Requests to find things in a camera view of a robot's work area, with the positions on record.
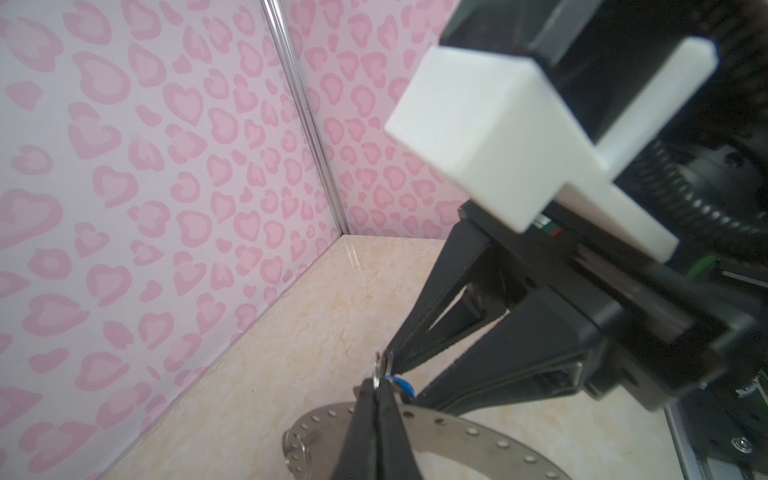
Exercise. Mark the key with blue tag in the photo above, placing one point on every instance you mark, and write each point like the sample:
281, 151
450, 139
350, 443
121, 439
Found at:
396, 375

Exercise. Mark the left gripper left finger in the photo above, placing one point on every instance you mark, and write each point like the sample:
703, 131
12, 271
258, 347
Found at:
358, 458

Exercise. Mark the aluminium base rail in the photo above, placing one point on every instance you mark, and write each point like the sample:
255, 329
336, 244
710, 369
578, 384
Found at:
720, 432

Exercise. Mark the metal perforated ring disc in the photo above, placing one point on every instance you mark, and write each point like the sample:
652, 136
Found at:
446, 447

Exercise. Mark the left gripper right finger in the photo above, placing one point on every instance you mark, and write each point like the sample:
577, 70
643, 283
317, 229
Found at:
395, 458

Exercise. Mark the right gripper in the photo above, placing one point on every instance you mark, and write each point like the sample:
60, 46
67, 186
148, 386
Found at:
580, 312

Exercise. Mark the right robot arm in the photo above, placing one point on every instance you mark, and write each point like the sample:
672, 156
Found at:
704, 176

